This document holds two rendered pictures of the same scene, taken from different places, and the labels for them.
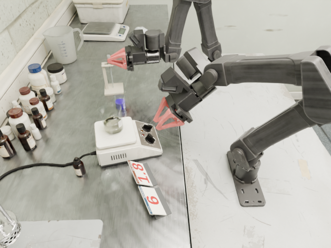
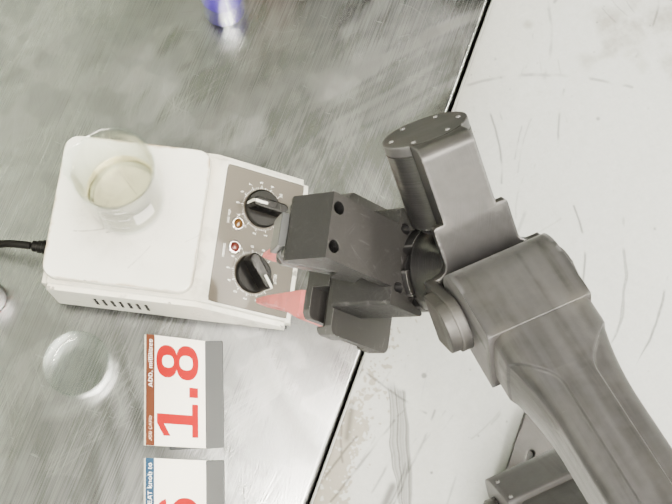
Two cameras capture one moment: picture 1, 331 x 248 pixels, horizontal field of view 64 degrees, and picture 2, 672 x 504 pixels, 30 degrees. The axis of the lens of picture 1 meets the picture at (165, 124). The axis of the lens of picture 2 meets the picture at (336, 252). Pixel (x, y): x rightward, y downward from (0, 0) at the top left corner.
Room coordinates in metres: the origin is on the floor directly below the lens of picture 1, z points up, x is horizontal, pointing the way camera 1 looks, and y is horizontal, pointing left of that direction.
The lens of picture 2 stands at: (0.39, -0.09, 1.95)
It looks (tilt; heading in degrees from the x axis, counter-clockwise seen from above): 75 degrees down; 19
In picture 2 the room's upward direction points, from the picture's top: 3 degrees clockwise
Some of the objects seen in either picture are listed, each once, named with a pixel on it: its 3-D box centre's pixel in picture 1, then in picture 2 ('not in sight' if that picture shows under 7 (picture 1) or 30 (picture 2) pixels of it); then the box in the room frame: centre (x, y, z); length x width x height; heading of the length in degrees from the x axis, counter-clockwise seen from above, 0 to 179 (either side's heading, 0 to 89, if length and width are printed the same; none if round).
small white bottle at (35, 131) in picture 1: (35, 131); not in sight; (0.66, 0.44, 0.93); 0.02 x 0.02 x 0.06
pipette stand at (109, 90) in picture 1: (112, 77); not in sight; (0.96, 0.22, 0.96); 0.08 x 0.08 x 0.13; 9
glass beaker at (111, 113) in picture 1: (111, 119); (116, 184); (0.61, 0.16, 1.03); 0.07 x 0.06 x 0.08; 103
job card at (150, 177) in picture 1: (142, 172); (184, 391); (0.49, 0.07, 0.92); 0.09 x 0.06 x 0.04; 23
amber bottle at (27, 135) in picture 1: (25, 136); not in sight; (0.62, 0.45, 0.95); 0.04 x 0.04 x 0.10
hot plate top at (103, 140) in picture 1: (115, 132); (128, 213); (0.60, 0.16, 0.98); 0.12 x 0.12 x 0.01; 14
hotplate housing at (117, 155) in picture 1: (124, 140); (166, 232); (0.61, 0.13, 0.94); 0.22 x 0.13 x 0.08; 104
